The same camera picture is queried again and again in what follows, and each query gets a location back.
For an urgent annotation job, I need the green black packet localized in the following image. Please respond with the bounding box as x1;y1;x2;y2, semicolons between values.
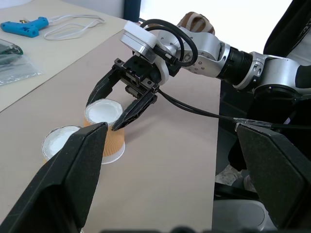
0;38;24;56

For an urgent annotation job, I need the dark upright post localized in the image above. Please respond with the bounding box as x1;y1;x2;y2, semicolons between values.
123;0;140;20

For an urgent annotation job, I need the grey rounded base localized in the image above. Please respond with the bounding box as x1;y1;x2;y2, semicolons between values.
213;199;271;232

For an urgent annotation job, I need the dark robot torso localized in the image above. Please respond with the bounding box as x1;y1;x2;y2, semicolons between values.
263;0;311;59

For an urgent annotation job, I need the thin black cable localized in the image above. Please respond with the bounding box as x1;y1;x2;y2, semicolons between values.
157;88;311;129

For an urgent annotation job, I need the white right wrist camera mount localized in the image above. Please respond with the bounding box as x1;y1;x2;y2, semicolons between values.
121;20;170;85

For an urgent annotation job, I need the blue glue gun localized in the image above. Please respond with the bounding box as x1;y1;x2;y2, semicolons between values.
0;16;50;39

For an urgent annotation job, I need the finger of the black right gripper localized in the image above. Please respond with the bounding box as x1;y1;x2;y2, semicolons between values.
111;90;158;132
86;67;122;107

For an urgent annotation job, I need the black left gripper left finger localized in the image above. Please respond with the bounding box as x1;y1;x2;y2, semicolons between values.
0;122;108;233

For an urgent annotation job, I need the white glue gun cord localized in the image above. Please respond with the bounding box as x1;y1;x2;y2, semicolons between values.
44;14;106;41

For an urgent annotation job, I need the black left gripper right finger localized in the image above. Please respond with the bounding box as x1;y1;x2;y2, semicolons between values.
236;122;311;230

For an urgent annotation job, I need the clear plastic bag of sticks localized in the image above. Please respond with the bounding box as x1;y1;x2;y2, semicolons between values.
0;52;46;87

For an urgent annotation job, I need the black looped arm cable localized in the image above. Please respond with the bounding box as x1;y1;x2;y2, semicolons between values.
139;18;199;67

